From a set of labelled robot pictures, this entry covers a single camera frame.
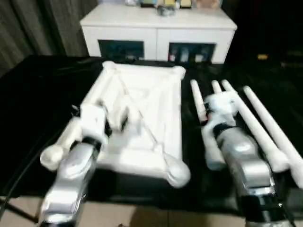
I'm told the white plastic table top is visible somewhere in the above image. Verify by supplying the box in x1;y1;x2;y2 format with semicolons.
39;60;192;189

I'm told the black work mat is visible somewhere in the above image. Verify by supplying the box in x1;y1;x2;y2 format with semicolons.
0;54;303;213

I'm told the white sideboard cabinet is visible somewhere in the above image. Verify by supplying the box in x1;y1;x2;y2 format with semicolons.
80;3;238;64

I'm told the grey tangled bundle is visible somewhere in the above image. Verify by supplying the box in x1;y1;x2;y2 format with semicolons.
157;5;178;17

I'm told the beige plush bear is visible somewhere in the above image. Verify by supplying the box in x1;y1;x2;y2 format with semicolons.
196;0;220;9

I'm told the black stand leg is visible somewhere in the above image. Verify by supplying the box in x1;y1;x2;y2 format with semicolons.
0;196;33;220

